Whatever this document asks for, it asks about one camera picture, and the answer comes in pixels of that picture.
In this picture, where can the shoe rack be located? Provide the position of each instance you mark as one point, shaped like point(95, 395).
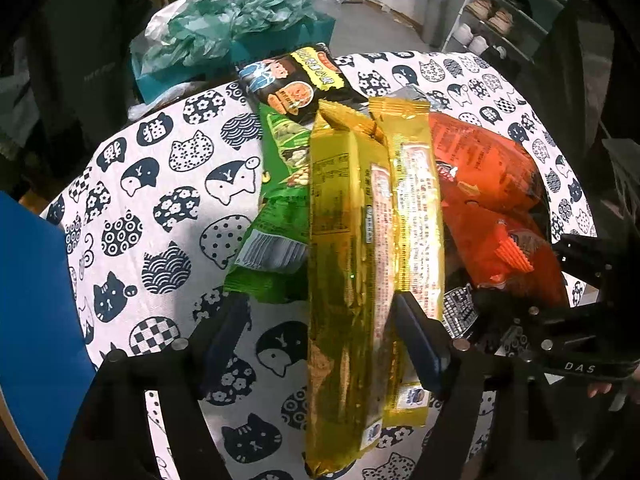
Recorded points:
point(530, 27)

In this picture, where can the silver snack packet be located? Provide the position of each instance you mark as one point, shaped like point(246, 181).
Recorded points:
point(415, 96)

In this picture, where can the green snack packet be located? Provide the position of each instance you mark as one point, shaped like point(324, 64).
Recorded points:
point(280, 185)

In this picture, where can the black snack packet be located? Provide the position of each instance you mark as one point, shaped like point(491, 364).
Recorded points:
point(295, 80)

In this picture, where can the white shoe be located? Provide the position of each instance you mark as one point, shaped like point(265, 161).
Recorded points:
point(480, 43)
point(464, 32)

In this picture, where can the blue box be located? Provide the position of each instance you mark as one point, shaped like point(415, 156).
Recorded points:
point(35, 335)

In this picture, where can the cat-print tablecloth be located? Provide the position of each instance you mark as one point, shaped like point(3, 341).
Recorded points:
point(150, 185)

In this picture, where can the beige shoe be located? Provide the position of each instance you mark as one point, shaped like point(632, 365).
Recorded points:
point(501, 21)
point(482, 7)

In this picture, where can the person's right hand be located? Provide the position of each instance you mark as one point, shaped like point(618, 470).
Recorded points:
point(599, 389)

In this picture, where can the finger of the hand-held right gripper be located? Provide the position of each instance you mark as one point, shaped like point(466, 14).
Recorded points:
point(505, 312)
point(582, 255)

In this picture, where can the gold snack packet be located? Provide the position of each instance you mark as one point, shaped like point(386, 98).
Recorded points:
point(420, 210)
point(340, 260)

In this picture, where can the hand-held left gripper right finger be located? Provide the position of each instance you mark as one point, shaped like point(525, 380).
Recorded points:
point(420, 345)

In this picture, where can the white plastic bag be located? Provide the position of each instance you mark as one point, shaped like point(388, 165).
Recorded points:
point(152, 27)

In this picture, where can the orange snack packet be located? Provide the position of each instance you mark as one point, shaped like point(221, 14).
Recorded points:
point(480, 160)
point(485, 245)

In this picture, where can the green tissue paper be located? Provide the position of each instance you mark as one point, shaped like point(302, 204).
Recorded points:
point(225, 20)

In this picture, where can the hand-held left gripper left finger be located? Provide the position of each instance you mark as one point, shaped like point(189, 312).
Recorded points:
point(227, 335)

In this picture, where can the teal box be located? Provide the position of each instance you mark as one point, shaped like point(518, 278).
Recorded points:
point(150, 82)

